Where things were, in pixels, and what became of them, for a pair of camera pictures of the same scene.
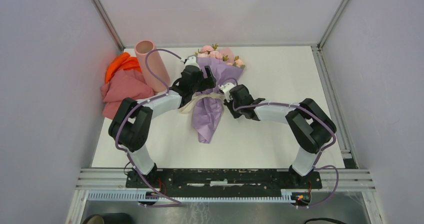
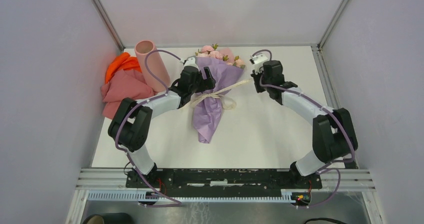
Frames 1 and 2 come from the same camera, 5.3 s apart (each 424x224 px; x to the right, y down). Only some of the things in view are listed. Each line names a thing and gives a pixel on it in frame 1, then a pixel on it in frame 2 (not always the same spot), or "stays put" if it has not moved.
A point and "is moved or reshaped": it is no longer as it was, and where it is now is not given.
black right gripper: [236, 115] to [259, 88]
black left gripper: [208, 82] stays put
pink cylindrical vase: [155, 63] stays put
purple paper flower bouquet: [207, 114] stays put
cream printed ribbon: [189, 107] is moved or reshaped
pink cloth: [125, 84] stays put
